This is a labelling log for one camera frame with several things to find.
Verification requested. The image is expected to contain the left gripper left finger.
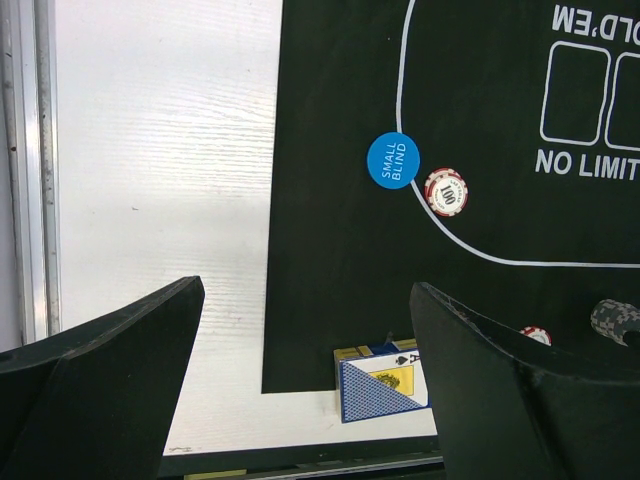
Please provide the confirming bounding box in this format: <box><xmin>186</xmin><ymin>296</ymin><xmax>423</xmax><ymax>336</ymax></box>
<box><xmin>1</xmin><ymin>276</ymin><xmax>205</xmax><ymax>479</ymax></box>

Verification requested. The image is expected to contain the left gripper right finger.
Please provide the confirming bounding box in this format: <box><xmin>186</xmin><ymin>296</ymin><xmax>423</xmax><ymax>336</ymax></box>
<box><xmin>410</xmin><ymin>282</ymin><xmax>639</xmax><ymax>479</ymax></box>

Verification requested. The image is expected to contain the grey chip stack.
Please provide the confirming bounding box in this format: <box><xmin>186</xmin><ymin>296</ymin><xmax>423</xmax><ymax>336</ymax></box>
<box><xmin>590</xmin><ymin>299</ymin><xmax>640</xmax><ymax>350</ymax></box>

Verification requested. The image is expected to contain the red white chip front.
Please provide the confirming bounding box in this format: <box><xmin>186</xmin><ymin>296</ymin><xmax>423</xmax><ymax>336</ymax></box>
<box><xmin>520</xmin><ymin>326</ymin><xmax>552</xmax><ymax>346</ymax></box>

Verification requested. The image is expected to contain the red white 100 chip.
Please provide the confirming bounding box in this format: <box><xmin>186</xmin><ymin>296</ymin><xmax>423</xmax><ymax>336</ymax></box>
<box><xmin>424</xmin><ymin>168</ymin><xmax>469</xmax><ymax>217</ymax></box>

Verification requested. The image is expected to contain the black poker table mat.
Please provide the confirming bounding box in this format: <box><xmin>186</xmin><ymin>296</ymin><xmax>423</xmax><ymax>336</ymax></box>
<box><xmin>262</xmin><ymin>1</ymin><xmax>639</xmax><ymax>393</ymax></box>

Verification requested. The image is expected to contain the blue small blind button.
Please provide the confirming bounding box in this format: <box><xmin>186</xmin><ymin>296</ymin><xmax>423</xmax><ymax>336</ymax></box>
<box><xmin>366</xmin><ymin>132</ymin><xmax>421</xmax><ymax>190</ymax></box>

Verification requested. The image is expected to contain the aluminium rail frame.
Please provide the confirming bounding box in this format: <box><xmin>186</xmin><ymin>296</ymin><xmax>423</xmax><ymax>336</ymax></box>
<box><xmin>1</xmin><ymin>1</ymin><xmax>61</xmax><ymax>343</ymax></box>

